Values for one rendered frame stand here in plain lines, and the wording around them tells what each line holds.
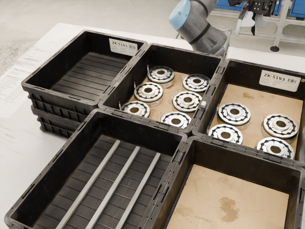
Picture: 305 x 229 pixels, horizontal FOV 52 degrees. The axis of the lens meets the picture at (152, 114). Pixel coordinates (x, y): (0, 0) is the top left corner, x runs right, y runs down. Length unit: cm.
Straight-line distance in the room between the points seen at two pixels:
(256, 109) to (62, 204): 68
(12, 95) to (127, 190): 80
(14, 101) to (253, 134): 98
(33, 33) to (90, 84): 233
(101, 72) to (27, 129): 36
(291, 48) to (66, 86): 231
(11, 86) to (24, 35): 198
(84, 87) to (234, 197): 68
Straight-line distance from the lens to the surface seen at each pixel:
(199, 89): 111
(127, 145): 97
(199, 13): 134
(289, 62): 162
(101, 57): 137
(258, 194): 90
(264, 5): 118
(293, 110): 115
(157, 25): 334
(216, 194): 87
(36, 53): 174
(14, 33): 360
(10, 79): 160
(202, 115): 94
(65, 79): 128
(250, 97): 116
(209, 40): 133
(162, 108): 108
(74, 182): 92
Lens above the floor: 156
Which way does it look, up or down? 44 degrees down
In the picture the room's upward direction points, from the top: 3 degrees counter-clockwise
